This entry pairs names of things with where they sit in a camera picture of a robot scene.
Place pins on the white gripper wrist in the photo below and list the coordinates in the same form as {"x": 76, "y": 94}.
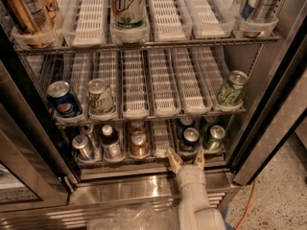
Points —
{"x": 191, "y": 174}

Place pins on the blue pepsi can bottom front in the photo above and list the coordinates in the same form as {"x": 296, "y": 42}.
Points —
{"x": 189, "y": 140}

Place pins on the blue pepsi can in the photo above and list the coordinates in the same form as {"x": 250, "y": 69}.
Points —
{"x": 182, "y": 124}
{"x": 189, "y": 140}

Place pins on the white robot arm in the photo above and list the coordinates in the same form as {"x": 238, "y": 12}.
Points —
{"x": 194, "y": 210}

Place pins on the blue pepsi can bottom rear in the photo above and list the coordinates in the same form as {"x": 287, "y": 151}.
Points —
{"x": 182, "y": 124}

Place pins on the green can bottom front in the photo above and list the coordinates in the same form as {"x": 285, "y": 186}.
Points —
{"x": 214, "y": 139}

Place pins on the green can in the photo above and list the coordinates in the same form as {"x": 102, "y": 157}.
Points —
{"x": 214, "y": 139}
{"x": 206, "y": 123}

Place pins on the green can bottom rear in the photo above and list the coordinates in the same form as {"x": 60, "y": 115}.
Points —
{"x": 206, "y": 123}

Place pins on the copper can bottom front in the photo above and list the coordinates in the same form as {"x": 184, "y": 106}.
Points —
{"x": 139, "y": 144}

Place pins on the copper can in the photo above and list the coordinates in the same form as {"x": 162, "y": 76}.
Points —
{"x": 139, "y": 144}
{"x": 137, "y": 126}

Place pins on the copper can bottom rear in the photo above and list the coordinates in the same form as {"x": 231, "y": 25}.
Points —
{"x": 137, "y": 126}

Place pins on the green can middle shelf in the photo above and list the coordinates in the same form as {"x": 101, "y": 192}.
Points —
{"x": 233, "y": 88}

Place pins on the white 7up can middle shelf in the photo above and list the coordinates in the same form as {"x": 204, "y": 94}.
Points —
{"x": 100, "y": 97}

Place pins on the white 7up can shelf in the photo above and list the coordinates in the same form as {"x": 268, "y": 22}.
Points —
{"x": 100, "y": 97}
{"x": 128, "y": 14}

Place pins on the silver can bottom rear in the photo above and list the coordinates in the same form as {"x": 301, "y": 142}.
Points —
{"x": 90, "y": 132}

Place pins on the fridge right door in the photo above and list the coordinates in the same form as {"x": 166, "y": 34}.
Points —
{"x": 275, "y": 100}

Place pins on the silver can bottom front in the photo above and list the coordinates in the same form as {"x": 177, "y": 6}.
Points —
{"x": 83, "y": 146}

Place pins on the blue pepsi can middle shelf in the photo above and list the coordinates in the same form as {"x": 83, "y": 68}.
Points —
{"x": 64, "y": 100}

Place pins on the fridge left glass door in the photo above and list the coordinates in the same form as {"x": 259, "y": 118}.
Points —
{"x": 32, "y": 148}

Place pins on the white 7up can top shelf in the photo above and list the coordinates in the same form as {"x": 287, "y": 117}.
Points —
{"x": 128, "y": 14}

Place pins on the silver can top right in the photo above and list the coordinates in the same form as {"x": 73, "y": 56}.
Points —
{"x": 263, "y": 10}

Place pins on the gold can top shelf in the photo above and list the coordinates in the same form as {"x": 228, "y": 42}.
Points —
{"x": 34, "y": 18}

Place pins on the blue floor tape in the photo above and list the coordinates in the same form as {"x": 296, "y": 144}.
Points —
{"x": 227, "y": 225}

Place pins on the brown bottle white cap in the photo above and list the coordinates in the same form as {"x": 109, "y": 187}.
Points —
{"x": 110, "y": 142}

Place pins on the bottom wire shelf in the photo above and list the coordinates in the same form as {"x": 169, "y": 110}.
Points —
{"x": 215, "y": 157}

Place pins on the wire shelf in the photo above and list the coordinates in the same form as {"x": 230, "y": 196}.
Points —
{"x": 215, "y": 157}
{"x": 227, "y": 41}
{"x": 89, "y": 121}

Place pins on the middle wire shelf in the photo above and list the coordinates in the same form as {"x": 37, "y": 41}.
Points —
{"x": 89, "y": 121}

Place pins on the top wire shelf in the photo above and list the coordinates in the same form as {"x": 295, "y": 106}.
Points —
{"x": 227, "y": 41}

